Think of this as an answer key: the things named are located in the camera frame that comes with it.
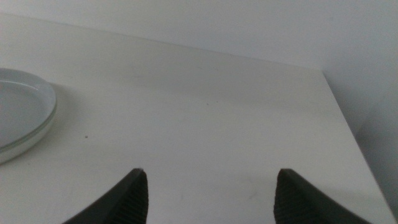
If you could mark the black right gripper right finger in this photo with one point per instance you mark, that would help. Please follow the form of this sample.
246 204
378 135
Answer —
298 202

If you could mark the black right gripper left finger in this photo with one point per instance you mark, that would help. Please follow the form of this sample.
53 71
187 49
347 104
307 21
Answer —
124 202

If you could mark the pale green shallow bowl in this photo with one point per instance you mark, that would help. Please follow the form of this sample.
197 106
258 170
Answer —
31 139

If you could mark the grey shallow bowl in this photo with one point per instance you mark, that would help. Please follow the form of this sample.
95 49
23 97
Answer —
18 105

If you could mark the white shallow bowl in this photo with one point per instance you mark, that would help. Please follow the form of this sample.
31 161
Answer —
18 154

